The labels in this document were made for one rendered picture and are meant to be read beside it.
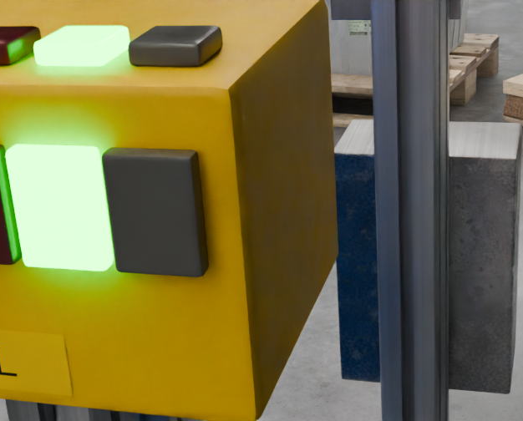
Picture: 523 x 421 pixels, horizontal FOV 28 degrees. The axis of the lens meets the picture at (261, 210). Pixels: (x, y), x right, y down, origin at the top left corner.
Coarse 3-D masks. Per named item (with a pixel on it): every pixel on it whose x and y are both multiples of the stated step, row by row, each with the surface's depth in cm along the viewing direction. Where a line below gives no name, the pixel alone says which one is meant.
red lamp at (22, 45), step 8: (0, 32) 26; (8, 32) 26; (16, 32) 26; (24, 32) 26; (32, 32) 26; (0, 40) 25; (8, 40) 25; (16, 40) 25; (24, 40) 26; (32, 40) 26; (0, 48) 25; (8, 48) 25; (16, 48) 25; (24, 48) 26; (32, 48) 26; (0, 56) 25; (8, 56) 25; (16, 56) 25; (24, 56) 26; (0, 64) 25; (8, 64) 25
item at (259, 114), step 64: (0, 0) 33; (64, 0) 32; (128, 0) 32; (192, 0) 31; (256, 0) 30; (320, 0) 31; (128, 64) 24; (256, 64) 25; (320, 64) 30; (0, 128) 24; (64, 128) 24; (128, 128) 24; (192, 128) 23; (256, 128) 24; (320, 128) 31; (256, 192) 25; (320, 192) 31; (256, 256) 25; (320, 256) 32; (0, 320) 27; (64, 320) 26; (128, 320) 26; (192, 320) 25; (256, 320) 25; (0, 384) 28; (64, 384) 27; (128, 384) 26; (192, 384) 26; (256, 384) 26
